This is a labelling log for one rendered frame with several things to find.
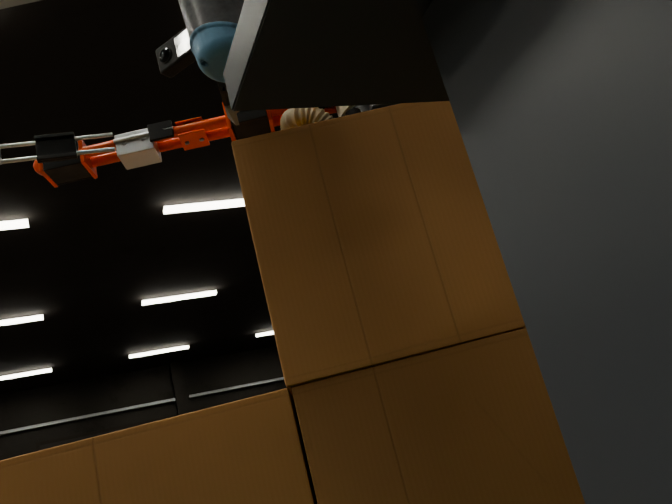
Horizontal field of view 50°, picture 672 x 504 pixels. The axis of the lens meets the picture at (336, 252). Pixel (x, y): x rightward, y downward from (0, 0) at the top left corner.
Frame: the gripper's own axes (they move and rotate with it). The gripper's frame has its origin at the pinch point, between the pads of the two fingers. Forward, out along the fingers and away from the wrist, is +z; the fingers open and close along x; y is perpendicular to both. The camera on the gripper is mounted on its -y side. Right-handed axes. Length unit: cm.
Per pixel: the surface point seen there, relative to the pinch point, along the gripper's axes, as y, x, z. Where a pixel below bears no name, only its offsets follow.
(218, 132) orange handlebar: -3.6, 0.4, 14.6
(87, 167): -28.4, -1.5, 12.9
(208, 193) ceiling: -72, 302, 672
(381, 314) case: 15.0, -46.0, -4.5
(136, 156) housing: -19.1, -2.0, 12.2
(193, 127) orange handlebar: -7.6, 0.3, 10.6
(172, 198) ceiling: -112, 302, 662
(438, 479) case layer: 17, -70, -4
